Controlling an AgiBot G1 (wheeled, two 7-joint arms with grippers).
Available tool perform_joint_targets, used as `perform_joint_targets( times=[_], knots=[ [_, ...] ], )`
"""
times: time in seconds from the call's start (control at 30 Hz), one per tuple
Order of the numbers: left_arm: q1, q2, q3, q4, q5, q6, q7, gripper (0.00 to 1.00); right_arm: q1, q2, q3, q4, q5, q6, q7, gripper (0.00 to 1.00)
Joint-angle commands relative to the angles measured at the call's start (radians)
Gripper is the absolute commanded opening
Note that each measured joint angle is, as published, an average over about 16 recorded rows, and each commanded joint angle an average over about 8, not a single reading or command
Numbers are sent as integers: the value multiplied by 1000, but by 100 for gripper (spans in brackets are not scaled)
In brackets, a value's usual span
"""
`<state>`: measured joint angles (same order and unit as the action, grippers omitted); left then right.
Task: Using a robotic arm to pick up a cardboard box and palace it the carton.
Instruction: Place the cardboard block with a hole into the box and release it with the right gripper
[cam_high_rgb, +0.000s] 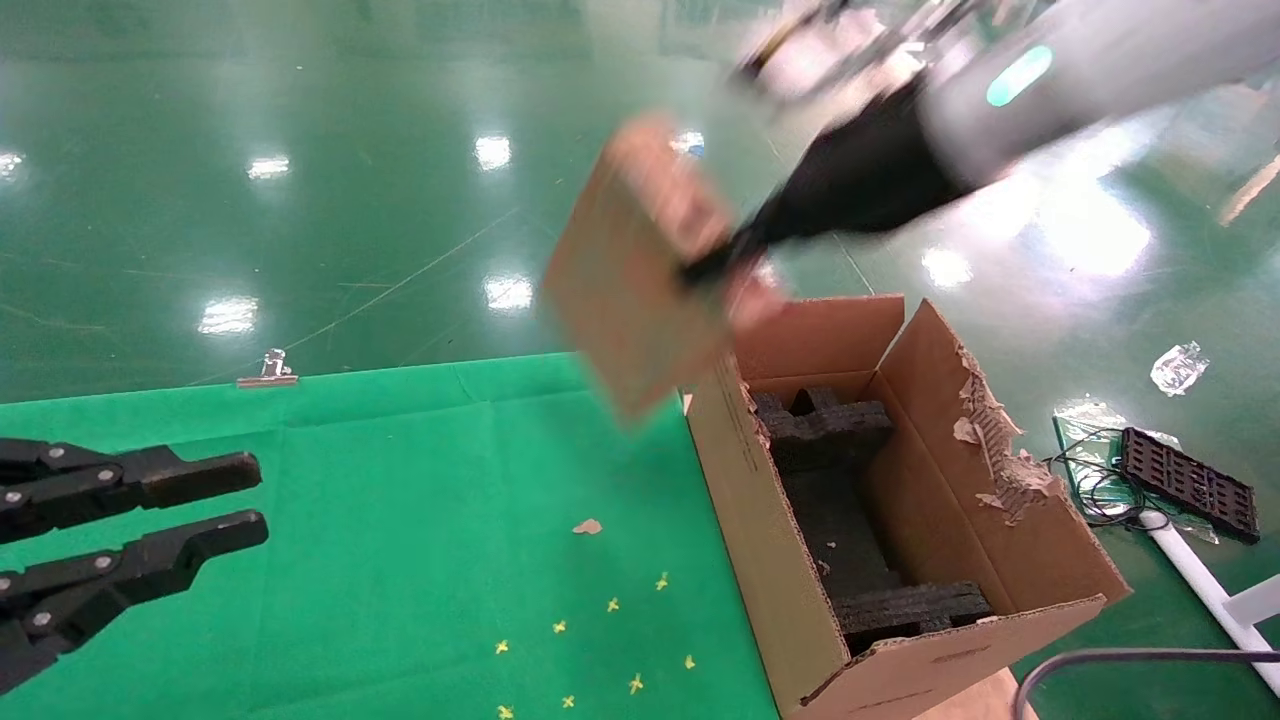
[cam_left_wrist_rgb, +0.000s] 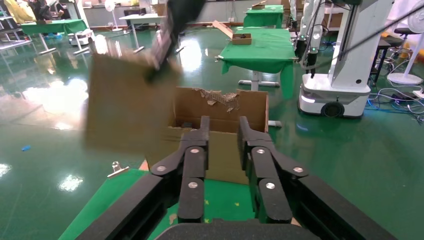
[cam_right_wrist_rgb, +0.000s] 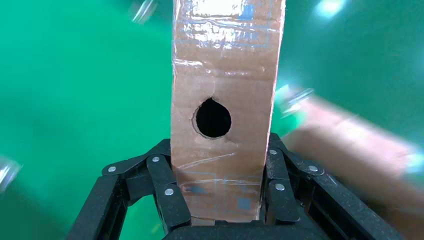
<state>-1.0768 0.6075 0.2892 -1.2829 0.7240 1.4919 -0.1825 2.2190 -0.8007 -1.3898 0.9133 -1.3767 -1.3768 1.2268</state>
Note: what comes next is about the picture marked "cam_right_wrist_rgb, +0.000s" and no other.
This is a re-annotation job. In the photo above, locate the narrow cardboard box with hole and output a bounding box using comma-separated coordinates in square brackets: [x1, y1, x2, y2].
[170, 0, 286, 223]

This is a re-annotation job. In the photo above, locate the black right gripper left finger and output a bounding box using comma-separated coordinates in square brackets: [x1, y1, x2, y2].
[66, 138, 192, 240]

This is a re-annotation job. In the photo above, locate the green table cloth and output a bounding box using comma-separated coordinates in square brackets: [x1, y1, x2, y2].
[0, 178, 167, 240]

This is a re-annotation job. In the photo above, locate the large open brown carton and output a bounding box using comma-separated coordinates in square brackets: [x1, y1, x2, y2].
[281, 87, 424, 240]

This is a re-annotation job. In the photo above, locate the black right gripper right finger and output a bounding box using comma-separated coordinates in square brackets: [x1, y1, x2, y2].
[263, 132, 403, 240]

